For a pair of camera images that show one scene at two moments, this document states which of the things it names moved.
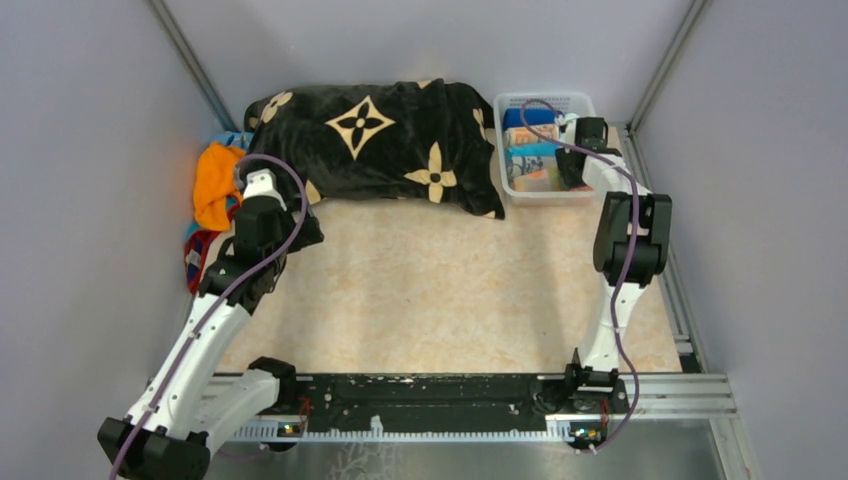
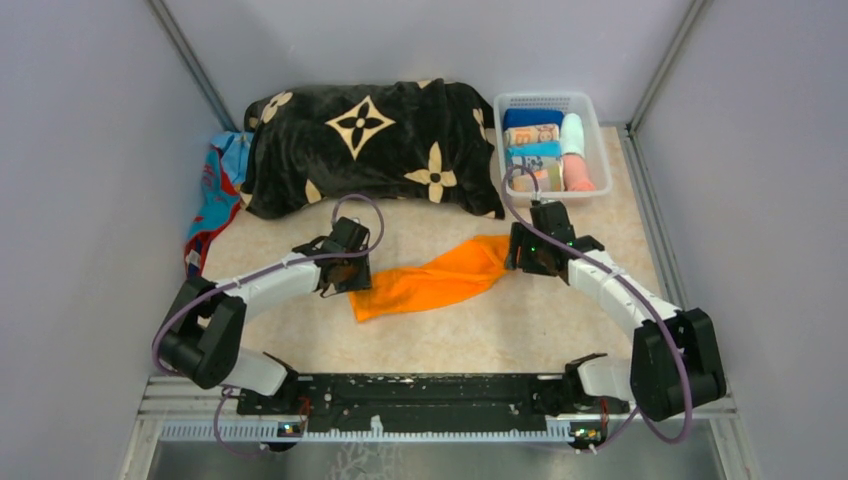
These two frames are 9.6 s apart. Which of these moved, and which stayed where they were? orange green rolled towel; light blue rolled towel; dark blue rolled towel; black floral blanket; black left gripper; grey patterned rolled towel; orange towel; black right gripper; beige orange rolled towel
Moved: black right gripper; orange towel; black left gripper
Stayed: beige orange rolled towel; orange green rolled towel; light blue rolled towel; black floral blanket; grey patterned rolled towel; dark blue rolled towel
